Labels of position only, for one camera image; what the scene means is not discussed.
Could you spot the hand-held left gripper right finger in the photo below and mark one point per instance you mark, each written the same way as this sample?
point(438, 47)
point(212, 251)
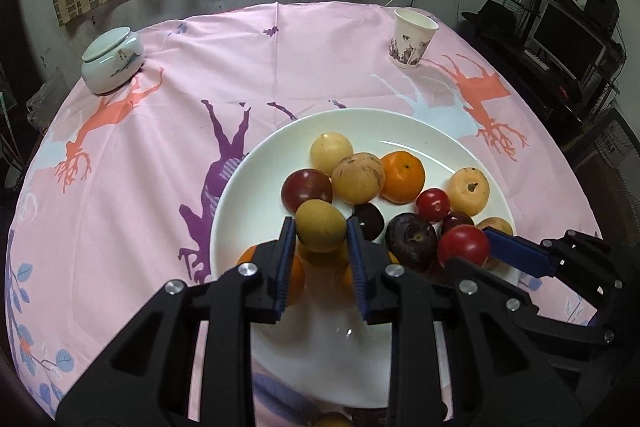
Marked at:
point(359, 272)

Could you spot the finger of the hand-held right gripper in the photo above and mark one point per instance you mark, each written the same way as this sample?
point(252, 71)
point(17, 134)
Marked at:
point(515, 252)
point(495, 289)

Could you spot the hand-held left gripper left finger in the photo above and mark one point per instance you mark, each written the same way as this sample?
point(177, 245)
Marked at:
point(281, 267)

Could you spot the large orange mandarin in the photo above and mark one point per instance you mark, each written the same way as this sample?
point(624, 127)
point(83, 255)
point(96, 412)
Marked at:
point(297, 279)

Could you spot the striped pepino melon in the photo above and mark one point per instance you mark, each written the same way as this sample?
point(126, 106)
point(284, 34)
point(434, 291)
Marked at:
point(496, 224)
point(358, 178)

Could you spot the small green-yellow fruit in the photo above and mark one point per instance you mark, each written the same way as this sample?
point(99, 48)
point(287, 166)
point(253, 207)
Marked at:
point(320, 225)

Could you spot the dark purple plum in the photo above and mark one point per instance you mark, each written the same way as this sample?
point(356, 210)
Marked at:
point(411, 241)

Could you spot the small dark purple fruit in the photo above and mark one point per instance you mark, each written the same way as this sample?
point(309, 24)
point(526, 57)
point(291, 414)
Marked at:
point(456, 222)
point(369, 219)

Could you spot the pale yellow round fruit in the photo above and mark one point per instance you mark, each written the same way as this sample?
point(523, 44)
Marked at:
point(468, 190)
point(329, 152)

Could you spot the white oval plate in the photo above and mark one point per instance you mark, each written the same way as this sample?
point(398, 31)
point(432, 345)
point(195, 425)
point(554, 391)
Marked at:
point(320, 357)

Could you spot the dark red plum on plate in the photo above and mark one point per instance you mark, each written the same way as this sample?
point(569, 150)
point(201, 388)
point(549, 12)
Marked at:
point(306, 188)

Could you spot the small orange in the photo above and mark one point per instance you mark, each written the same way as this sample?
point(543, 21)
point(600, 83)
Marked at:
point(402, 177)

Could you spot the yellow orange tomato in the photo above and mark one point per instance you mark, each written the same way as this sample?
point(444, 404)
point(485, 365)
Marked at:
point(332, 420)

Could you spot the pink printed tablecloth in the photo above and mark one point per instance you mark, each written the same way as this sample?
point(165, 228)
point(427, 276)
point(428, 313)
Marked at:
point(165, 157)

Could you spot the dark computer desk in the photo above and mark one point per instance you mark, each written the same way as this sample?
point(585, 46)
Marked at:
point(540, 92)

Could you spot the computer monitor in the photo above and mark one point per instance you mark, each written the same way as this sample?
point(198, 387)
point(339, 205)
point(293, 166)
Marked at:
point(570, 39)

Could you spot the black hat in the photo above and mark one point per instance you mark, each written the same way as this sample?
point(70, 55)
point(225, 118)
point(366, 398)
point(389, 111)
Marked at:
point(492, 19)

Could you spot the printed paper cup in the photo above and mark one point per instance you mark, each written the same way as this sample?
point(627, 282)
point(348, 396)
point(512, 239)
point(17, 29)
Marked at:
point(412, 39)

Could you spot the black speaker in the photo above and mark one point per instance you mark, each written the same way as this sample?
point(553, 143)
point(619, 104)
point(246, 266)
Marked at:
point(602, 7)

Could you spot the white ceramic lidded jar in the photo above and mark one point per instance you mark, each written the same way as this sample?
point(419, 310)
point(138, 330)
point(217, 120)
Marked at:
point(112, 62)

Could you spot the clear plastic bag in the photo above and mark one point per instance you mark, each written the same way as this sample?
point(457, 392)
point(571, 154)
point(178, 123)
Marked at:
point(47, 99)

